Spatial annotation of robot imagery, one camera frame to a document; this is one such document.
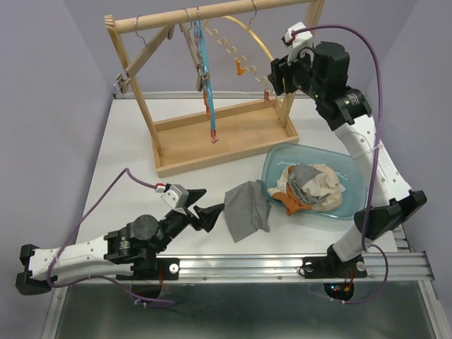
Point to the plain grey underwear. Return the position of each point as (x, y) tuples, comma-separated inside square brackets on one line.
[(246, 210)]

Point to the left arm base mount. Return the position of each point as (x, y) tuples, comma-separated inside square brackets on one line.
[(158, 269)]

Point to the wooden clothes rack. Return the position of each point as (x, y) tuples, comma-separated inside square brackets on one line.
[(182, 144)]

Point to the grey and cream underwear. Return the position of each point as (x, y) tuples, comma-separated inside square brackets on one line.
[(305, 183)]

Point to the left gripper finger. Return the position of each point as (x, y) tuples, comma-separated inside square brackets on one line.
[(193, 196), (207, 217)]

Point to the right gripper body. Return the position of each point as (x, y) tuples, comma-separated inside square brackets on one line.
[(299, 75)]

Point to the yellow plastic hanger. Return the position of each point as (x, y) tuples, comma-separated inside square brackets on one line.
[(237, 57)]

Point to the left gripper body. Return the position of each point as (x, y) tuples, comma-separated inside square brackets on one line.
[(175, 224)]

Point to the beige cotton underwear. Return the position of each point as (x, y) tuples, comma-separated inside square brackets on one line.
[(334, 201)]

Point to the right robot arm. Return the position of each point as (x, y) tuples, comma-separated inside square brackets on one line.
[(321, 72)]

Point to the blue plastic hanger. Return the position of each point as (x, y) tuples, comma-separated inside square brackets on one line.
[(207, 93)]

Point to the white underwear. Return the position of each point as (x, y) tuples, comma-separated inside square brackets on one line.
[(279, 187)]

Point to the teal plastic bin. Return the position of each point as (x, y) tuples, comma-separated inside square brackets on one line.
[(283, 155)]

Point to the aluminium mounting rail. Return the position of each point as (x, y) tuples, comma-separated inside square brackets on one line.
[(285, 268)]

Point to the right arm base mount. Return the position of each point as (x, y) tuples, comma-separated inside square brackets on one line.
[(327, 268)]

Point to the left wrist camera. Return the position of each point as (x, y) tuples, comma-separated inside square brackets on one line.
[(174, 195)]

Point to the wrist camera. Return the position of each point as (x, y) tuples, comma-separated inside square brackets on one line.
[(296, 39), (174, 195)]

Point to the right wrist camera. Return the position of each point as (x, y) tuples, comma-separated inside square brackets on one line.
[(296, 39)]

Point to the orange and cream underwear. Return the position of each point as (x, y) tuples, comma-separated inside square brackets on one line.
[(288, 199)]

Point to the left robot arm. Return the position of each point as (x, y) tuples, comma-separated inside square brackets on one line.
[(132, 253)]

